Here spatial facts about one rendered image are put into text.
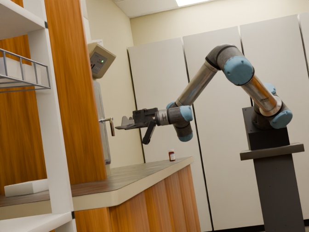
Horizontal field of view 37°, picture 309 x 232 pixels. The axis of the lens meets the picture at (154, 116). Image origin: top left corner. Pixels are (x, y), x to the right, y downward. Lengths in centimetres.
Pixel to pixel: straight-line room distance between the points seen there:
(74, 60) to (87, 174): 46
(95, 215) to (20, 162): 81
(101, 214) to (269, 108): 126
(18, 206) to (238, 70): 112
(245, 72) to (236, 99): 294
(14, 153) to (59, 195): 93
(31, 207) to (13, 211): 5
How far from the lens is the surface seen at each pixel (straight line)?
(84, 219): 124
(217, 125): 496
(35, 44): 111
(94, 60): 205
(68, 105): 189
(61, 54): 193
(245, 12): 559
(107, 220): 122
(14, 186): 172
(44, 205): 127
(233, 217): 503
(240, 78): 204
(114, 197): 121
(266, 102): 223
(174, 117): 210
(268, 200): 251
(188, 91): 221
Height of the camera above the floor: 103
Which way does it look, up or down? 4 degrees up
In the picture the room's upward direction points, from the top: 9 degrees counter-clockwise
